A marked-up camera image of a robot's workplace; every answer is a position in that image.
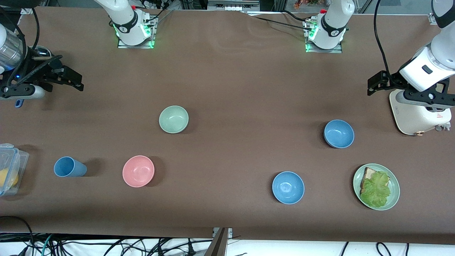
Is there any black base cable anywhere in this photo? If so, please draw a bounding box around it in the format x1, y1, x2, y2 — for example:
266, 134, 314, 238
245, 11, 313, 32

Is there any blue cup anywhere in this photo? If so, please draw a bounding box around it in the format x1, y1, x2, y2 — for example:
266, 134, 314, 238
54, 156, 87, 177

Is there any glass lid blue knob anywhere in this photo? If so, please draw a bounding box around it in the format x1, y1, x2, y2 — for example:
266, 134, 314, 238
30, 46, 52, 57

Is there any bread slice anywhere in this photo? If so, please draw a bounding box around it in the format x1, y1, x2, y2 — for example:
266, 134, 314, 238
360, 167, 382, 194

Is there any green bowl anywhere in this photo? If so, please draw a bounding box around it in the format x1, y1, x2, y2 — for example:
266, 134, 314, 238
159, 106, 189, 134

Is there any teal cable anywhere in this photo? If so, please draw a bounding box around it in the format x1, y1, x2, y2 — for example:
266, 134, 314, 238
40, 234, 54, 256

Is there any black floor cable loop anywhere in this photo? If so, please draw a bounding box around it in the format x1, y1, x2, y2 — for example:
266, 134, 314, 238
0, 216, 35, 256

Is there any black pot blue handle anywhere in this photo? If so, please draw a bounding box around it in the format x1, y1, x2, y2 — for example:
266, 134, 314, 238
14, 53, 63, 108

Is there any clear plastic food container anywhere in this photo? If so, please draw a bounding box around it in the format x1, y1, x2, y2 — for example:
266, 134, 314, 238
0, 143, 30, 197

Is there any yellow food item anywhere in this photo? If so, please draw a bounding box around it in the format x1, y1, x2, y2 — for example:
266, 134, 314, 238
0, 169, 19, 189

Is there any blue bowl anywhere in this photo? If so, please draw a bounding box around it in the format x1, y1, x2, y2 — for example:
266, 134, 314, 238
272, 171, 305, 205
324, 119, 355, 149

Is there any brown table cover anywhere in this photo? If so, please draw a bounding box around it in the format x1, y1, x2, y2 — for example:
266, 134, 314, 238
0, 6, 455, 246

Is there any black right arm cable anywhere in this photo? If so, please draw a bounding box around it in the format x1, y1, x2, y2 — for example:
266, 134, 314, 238
0, 7, 40, 89

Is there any pink bowl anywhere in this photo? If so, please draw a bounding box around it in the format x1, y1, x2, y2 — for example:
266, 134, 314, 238
122, 155, 155, 188

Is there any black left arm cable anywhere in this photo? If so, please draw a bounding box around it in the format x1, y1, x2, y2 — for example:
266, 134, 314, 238
373, 0, 393, 77

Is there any grey metal strut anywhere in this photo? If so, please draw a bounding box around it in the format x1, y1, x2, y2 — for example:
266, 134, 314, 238
204, 228, 233, 256

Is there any cream toaster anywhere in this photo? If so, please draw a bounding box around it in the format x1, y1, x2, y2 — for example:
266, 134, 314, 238
389, 89, 453, 136

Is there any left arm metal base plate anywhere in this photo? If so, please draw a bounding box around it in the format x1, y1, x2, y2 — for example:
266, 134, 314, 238
305, 25, 343, 54

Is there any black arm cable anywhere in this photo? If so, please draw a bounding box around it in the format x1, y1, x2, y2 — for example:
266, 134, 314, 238
0, 7, 40, 89
373, 0, 393, 77

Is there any green lettuce leaf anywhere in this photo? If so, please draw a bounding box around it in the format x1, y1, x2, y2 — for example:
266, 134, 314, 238
360, 171, 391, 208

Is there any green plate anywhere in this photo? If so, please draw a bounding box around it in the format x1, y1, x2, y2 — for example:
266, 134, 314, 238
353, 164, 401, 211

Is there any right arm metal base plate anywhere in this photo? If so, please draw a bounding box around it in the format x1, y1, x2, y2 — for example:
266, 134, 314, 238
117, 25, 156, 49

